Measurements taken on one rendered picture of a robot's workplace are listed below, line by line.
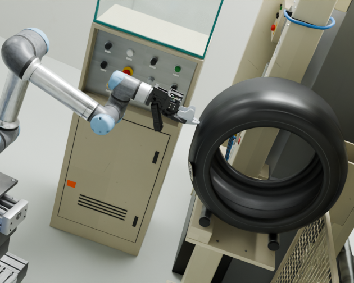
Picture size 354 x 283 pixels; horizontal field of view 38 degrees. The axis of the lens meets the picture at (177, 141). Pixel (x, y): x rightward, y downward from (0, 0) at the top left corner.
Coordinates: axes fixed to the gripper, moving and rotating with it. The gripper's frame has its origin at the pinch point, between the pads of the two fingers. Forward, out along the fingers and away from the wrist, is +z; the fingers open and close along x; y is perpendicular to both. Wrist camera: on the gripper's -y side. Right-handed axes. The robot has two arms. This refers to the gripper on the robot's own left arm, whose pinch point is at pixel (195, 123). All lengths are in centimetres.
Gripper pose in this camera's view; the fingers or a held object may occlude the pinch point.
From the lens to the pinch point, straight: 191.4
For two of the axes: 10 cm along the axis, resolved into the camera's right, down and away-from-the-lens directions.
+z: 9.1, 4.2, 0.4
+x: 1.7, -4.6, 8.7
